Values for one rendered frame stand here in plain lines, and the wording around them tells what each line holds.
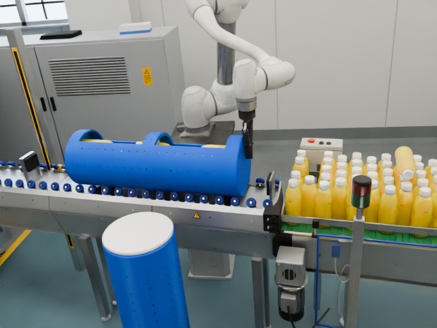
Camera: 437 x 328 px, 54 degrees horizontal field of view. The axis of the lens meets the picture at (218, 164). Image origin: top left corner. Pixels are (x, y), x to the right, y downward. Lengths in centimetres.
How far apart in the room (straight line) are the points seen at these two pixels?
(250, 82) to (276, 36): 279
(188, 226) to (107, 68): 187
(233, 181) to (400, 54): 319
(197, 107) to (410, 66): 285
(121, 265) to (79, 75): 232
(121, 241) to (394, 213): 107
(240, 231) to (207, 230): 17
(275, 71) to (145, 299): 106
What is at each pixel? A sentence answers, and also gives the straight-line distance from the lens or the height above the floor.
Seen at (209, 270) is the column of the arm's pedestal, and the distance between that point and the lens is 296.
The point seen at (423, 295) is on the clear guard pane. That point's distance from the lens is 194.
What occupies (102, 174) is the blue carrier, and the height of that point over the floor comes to 108.
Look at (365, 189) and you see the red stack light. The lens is 151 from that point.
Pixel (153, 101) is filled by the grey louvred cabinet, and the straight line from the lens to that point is 356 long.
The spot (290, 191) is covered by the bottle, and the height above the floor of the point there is 107.
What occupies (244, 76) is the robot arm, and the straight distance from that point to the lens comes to 178.
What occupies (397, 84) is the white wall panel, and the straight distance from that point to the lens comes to 482.
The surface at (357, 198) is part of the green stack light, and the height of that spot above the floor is 120.
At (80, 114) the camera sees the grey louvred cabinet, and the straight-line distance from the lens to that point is 384.
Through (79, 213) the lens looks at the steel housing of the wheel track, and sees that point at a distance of 234.
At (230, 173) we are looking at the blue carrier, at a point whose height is 113.
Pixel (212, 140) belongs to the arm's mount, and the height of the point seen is 102.
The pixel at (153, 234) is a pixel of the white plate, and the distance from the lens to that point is 167.
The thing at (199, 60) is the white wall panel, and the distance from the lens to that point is 470.
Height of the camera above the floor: 198
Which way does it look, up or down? 26 degrees down
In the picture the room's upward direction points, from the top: 5 degrees counter-clockwise
